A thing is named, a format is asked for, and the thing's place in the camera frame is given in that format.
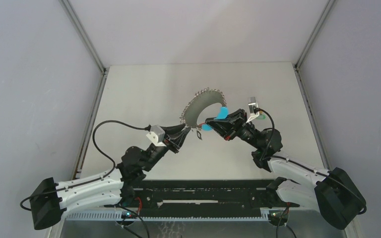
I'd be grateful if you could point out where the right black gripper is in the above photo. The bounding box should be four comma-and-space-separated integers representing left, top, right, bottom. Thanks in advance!
205, 109, 261, 150

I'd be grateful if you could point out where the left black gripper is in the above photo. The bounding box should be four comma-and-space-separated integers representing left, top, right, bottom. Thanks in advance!
141, 123, 190, 172

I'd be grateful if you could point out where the black key tag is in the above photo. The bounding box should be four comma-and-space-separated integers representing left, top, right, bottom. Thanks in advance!
196, 130, 202, 140

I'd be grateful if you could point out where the metal key organizer with rings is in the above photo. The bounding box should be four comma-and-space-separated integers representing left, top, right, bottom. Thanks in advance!
179, 88, 227, 130

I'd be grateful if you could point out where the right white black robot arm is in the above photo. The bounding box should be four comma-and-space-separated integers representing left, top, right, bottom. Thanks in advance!
205, 109, 367, 230

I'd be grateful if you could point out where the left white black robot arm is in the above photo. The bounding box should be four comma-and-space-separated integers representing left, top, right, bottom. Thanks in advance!
28, 124, 191, 230

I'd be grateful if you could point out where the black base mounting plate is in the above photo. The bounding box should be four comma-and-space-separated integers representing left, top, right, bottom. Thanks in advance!
120, 179, 289, 218

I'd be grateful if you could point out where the left green circuit board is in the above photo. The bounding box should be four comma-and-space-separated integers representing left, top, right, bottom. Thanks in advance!
121, 211, 137, 220

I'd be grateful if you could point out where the green circuit board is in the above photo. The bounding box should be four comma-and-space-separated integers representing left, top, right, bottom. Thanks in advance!
268, 211, 288, 220
121, 211, 137, 220

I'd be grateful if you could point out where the right green circuit board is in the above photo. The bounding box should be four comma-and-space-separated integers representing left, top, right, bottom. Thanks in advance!
268, 211, 288, 220

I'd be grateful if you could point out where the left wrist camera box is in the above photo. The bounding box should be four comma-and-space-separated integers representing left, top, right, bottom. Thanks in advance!
146, 125, 166, 147

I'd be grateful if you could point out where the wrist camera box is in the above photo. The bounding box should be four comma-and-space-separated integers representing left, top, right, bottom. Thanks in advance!
146, 125, 166, 147
246, 97, 260, 123

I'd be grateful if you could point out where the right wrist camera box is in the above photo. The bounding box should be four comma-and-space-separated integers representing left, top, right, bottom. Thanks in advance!
246, 97, 260, 123

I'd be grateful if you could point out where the right black camera cable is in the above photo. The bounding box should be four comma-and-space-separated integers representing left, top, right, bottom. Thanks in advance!
254, 108, 368, 238

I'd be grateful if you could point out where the right aluminium frame post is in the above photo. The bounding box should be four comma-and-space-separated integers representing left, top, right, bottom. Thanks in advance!
294, 0, 337, 71

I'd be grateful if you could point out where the aluminium frame post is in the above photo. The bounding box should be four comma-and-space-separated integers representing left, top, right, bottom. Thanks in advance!
59, 0, 107, 74
294, 0, 337, 71

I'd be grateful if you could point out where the left aluminium frame post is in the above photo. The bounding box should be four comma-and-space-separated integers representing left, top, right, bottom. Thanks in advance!
59, 0, 107, 74

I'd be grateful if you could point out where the white slotted cable duct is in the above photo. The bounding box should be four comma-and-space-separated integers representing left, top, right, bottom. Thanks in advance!
66, 210, 270, 222

